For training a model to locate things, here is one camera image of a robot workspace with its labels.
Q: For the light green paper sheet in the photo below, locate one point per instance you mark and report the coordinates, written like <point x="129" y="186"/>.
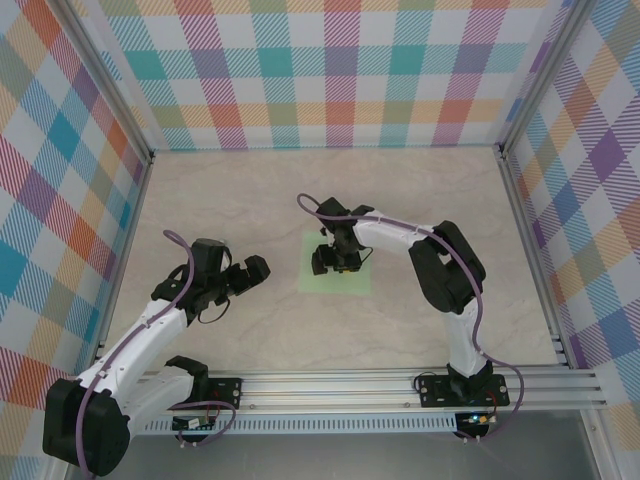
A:
<point x="310" y="282"/>

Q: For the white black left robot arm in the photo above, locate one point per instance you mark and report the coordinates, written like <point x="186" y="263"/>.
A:
<point x="140" y="335"/>

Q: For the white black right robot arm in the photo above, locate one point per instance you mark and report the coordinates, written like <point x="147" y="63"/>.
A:
<point x="385" y="235"/>

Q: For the small black circuit board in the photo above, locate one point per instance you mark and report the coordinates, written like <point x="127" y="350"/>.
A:
<point x="192" y="424"/>

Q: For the circuit board with green light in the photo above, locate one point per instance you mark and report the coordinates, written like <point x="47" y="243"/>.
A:
<point x="477" y="419"/>

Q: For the aluminium side rail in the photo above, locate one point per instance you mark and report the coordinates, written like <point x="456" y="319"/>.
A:
<point x="121" y="265"/>
<point x="535" y="260"/>

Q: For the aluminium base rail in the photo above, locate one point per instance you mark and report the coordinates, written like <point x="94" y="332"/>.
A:
<point x="325" y="390"/>

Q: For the aluminium frame post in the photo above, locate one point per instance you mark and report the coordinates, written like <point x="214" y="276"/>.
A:
<point x="544" y="75"/>
<point x="114" y="82"/>

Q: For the short aluminium frame leg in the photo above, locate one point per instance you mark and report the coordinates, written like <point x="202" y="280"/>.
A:
<point x="597" y="445"/>

